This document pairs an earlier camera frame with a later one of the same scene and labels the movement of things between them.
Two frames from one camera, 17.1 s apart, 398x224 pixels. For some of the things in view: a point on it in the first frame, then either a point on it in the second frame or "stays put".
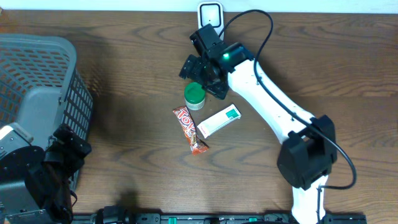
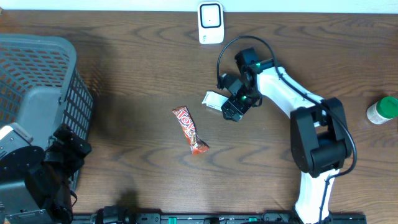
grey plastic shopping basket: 41,90 stays put
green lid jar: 194,95 -> 385,109
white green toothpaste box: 226,116 -> 214,100
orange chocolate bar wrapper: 196,145 stays put
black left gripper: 69,144 stays put
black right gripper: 197,64 -> 236,104
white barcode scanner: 212,13 stays put
